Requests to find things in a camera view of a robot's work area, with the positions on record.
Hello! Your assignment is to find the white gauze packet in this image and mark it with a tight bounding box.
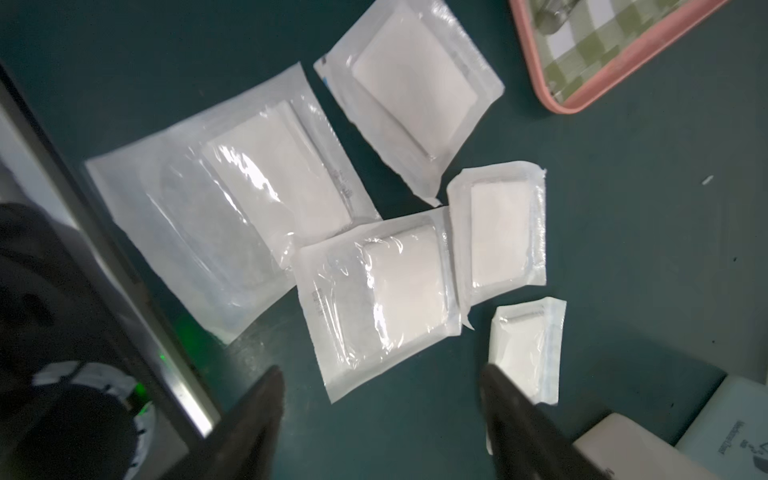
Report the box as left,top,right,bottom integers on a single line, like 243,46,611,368
447,161,547,328
484,296,568,456
86,65,379,345
293,207,463,402
314,1,504,206

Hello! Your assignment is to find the blue orange first aid kit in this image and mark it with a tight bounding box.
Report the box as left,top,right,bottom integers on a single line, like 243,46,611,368
676,375,768,480

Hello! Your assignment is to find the white peach first aid kit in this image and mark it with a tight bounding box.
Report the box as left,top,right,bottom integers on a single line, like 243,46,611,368
573,413,718,480

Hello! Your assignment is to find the pink tray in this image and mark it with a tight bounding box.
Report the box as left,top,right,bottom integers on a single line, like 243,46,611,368
509,1,725,115

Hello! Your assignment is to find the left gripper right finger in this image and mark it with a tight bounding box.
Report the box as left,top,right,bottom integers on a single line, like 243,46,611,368
479,364,606,479

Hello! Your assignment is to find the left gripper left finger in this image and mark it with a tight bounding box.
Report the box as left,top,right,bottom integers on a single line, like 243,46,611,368
163,365,285,479

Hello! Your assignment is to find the green checkered cloth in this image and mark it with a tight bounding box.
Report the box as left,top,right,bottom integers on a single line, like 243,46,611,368
533,0,685,103

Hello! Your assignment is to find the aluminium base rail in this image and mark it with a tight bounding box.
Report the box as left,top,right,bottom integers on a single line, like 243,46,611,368
1,75,211,479

